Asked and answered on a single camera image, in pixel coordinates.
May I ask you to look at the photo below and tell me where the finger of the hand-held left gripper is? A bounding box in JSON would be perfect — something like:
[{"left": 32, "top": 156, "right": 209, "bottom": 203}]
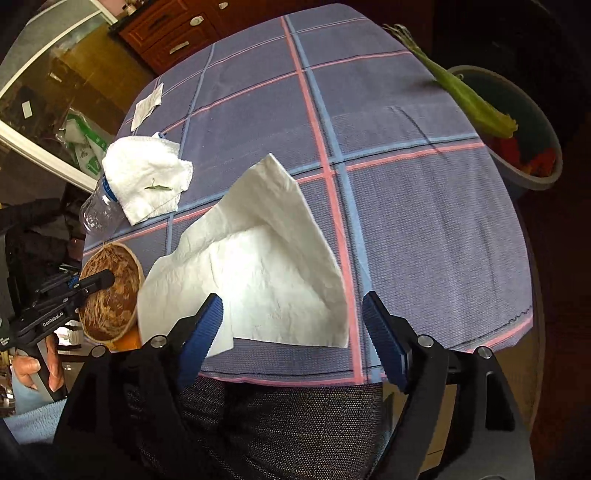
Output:
[{"left": 78, "top": 270, "right": 116, "bottom": 292}]

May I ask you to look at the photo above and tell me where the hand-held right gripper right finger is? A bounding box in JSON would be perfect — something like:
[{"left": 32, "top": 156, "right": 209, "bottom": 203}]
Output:
[{"left": 362, "top": 292, "right": 536, "bottom": 480}]

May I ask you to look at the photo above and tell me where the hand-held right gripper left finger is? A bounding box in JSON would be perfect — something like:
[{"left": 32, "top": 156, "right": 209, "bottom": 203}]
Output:
[{"left": 55, "top": 293, "right": 225, "bottom": 480}]

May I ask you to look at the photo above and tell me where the brown coconut shell half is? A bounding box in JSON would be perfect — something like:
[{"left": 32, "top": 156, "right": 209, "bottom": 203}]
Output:
[{"left": 78, "top": 244, "right": 145, "bottom": 343}]

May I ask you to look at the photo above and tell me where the clear plastic bottle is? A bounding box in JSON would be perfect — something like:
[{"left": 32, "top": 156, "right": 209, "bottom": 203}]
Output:
[{"left": 80, "top": 173, "right": 125, "bottom": 238}]

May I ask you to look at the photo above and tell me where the large white paper napkin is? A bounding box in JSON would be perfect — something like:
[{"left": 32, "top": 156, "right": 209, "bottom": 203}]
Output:
[{"left": 137, "top": 154, "right": 349, "bottom": 358}]

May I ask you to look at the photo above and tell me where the white tissue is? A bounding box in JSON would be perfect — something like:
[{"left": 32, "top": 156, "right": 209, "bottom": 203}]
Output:
[{"left": 102, "top": 135, "right": 194, "bottom": 226}]

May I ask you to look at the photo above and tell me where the red snack packet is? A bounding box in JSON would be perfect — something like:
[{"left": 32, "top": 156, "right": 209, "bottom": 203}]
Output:
[{"left": 489, "top": 136, "right": 525, "bottom": 169}]

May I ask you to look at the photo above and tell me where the long green vegetable leaf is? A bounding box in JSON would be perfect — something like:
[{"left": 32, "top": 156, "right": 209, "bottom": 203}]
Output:
[{"left": 383, "top": 24, "right": 518, "bottom": 138}]

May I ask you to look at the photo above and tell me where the person's left hand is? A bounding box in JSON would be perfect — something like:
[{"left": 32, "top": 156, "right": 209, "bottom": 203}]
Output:
[{"left": 13, "top": 335, "right": 66, "bottom": 394}]

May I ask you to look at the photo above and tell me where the large orange peel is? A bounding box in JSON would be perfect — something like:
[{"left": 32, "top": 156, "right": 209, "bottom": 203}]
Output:
[{"left": 111, "top": 325, "right": 143, "bottom": 352}]

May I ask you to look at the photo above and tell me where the green and white plastic bag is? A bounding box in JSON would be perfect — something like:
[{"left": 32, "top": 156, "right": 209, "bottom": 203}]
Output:
[{"left": 58, "top": 111, "right": 114, "bottom": 178}]

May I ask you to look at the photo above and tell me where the blue plaid tablecloth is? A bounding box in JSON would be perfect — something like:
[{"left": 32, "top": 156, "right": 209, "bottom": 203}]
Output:
[{"left": 83, "top": 4, "right": 536, "bottom": 388}]

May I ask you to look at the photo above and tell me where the small white paper slip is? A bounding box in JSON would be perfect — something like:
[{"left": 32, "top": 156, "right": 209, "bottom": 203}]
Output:
[{"left": 130, "top": 83, "right": 164, "bottom": 132}]

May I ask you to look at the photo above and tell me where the glass sliding door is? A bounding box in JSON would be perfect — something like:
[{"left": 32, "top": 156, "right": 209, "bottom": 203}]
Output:
[{"left": 0, "top": 7, "right": 160, "bottom": 195}]

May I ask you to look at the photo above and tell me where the wooden cabinet drawer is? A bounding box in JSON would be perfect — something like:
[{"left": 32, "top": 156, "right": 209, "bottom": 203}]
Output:
[
  {"left": 139, "top": 32, "right": 218, "bottom": 71},
  {"left": 152, "top": 7, "right": 221, "bottom": 43}
]

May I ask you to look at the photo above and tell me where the brown wooden kitchen cabinet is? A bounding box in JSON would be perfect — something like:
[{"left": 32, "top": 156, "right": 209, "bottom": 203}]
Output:
[{"left": 119, "top": 0, "right": 237, "bottom": 75}]

